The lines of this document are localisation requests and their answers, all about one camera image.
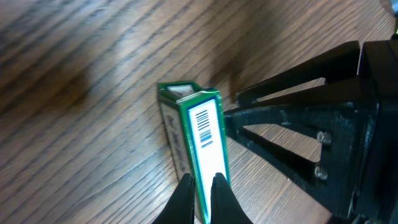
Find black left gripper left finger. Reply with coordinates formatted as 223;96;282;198
152;173;195;224

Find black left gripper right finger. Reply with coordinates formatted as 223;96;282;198
211;173;252;224

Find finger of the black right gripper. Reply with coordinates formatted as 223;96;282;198
224;104;376;215

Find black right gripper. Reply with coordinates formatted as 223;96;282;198
236;40;397;223

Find green axe brand box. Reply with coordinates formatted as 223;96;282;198
157;81;230;223

